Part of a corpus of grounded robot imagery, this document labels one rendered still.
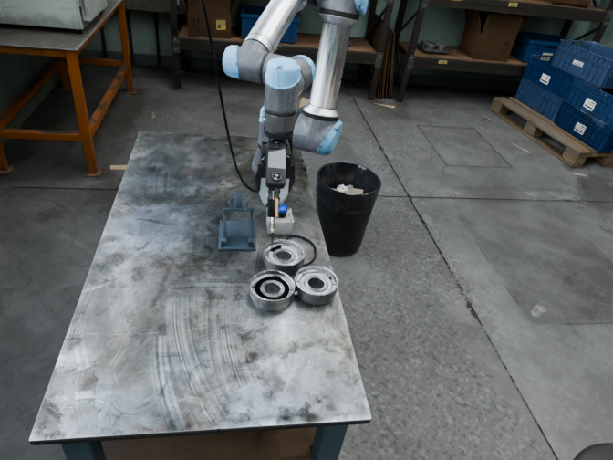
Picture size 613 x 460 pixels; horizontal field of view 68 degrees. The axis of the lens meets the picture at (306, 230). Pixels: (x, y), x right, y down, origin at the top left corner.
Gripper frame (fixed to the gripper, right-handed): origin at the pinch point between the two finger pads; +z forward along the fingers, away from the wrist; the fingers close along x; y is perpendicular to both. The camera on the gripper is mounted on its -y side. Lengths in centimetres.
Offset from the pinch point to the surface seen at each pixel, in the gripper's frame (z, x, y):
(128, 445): 38, 32, -42
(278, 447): 38, -2, -44
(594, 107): 49, -281, 233
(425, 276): 93, -93, 75
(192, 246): 13.3, 20.6, -1.9
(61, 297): 93, 85, 58
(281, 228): 11.0, -3.4, 4.1
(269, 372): 13.2, 2.1, -41.8
